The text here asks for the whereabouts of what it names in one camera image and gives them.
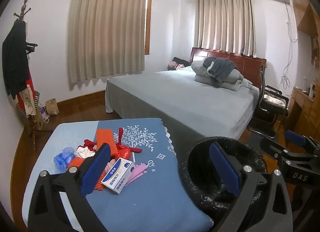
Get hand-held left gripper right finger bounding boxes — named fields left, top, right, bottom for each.
left=209, top=142, right=293, bottom=232

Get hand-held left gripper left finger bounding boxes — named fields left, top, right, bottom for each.
left=27, top=143, right=112, bottom=232

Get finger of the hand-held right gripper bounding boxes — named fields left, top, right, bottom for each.
left=285, top=129, right=320, bottom=148
left=260, top=137, right=293, bottom=161

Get white tissue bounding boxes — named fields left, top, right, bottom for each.
left=75, top=146, right=95, bottom=159

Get white blue cardboard box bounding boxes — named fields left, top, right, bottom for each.
left=101, top=157, right=137, bottom=194

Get orange foam net sleeve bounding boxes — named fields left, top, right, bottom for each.
left=96, top=128, right=118, bottom=158

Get black lined trash bin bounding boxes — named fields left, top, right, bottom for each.
left=178, top=135, right=270, bottom=232

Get red plastic bag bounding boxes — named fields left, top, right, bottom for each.
left=115, top=127, right=143, bottom=160

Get blue plastic bag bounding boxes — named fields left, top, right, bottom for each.
left=53, top=147, right=75, bottom=172

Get pink paper wrapper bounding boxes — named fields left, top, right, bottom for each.
left=125, top=163, right=148, bottom=185

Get wooden desk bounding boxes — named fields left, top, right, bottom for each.
left=282, top=87, right=320, bottom=147

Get black office chair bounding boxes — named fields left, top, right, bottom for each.
left=246, top=65, right=290, bottom=138

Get patterned seat cushion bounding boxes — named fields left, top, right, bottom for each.
left=264, top=94, right=287, bottom=105

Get blue printed tablecloth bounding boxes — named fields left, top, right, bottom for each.
left=22, top=117, right=214, bottom=232

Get wooden coat rack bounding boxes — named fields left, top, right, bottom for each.
left=14, top=0, right=54, bottom=150

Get bed with grey sheet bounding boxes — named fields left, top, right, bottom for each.
left=105, top=68, right=260, bottom=147

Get brown paper bag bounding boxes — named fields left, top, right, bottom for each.
left=46, top=98, right=60, bottom=115

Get brown cardboard box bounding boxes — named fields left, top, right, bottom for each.
left=25, top=113, right=43, bottom=129

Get red wooden headboard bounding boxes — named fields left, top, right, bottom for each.
left=190, top=47, right=267, bottom=90

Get striped bag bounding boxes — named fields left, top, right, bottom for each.
left=21, top=92, right=41, bottom=120

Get dark grey garment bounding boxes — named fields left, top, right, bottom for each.
left=202, top=57, right=238, bottom=82

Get beige printed tote bag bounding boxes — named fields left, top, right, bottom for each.
left=20, top=84, right=37, bottom=116

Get folded grey quilt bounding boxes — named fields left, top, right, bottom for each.
left=191, top=59, right=253, bottom=93

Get red garment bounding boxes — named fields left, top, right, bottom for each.
left=17, top=70, right=35, bottom=111

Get pinkish bundle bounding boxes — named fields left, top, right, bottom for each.
left=168, top=62, right=186, bottom=71

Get black cushion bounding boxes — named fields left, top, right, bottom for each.
left=172, top=57, right=192, bottom=67

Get wide beige curtain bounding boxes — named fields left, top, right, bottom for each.
left=67, top=0, right=148, bottom=91

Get black coat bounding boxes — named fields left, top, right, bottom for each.
left=2, top=19, right=29, bottom=100

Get black cap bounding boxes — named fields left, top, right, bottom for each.
left=25, top=42, right=38, bottom=54

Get white wall cables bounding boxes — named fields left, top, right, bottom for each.
left=281, top=3, right=299, bottom=96

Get wooden window frame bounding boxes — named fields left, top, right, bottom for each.
left=145, top=0, right=153, bottom=55

